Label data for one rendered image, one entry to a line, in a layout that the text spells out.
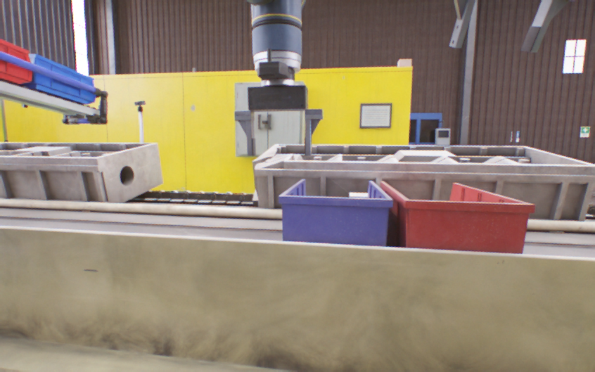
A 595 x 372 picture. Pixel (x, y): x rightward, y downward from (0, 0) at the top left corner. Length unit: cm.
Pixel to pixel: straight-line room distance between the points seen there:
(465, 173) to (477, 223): 47
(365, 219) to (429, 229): 10
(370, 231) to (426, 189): 51
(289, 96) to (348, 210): 30
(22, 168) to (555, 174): 176
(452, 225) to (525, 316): 18
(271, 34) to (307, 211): 37
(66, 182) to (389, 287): 120
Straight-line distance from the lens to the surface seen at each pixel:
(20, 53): 160
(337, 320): 56
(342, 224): 51
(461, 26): 65
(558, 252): 92
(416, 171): 97
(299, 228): 52
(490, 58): 1404
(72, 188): 139
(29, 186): 153
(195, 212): 106
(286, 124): 313
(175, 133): 381
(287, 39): 68
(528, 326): 63
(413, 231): 53
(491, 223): 56
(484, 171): 103
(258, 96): 69
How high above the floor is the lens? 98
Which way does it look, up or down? 7 degrees down
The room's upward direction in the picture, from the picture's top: 1 degrees clockwise
